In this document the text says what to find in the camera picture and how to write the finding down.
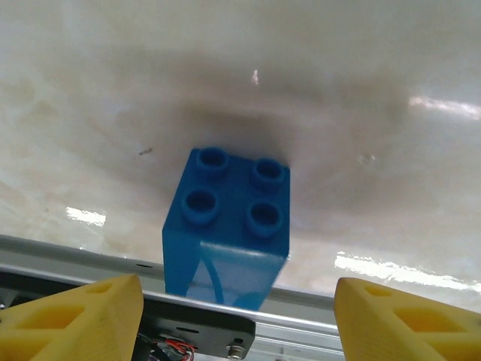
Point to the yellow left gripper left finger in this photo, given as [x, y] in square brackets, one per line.
[75, 331]

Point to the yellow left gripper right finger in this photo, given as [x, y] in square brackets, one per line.
[394, 331]

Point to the blue two-by-two lego brick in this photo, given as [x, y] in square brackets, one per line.
[225, 225]

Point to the silver screw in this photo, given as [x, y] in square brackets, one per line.
[236, 349]

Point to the aluminium frame rail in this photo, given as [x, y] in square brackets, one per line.
[300, 331]

